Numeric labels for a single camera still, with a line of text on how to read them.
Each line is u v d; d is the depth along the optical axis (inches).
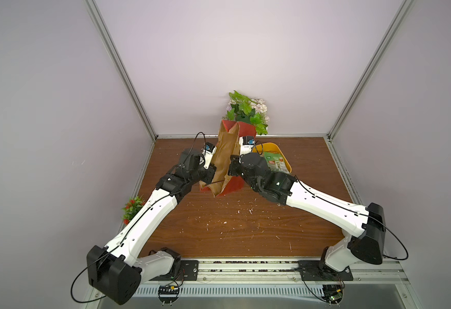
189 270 28.8
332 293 27.8
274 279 28.5
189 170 22.0
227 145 31.3
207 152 25.8
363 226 16.0
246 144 23.6
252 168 19.7
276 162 38.8
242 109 34.4
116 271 14.6
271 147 42.8
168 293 28.4
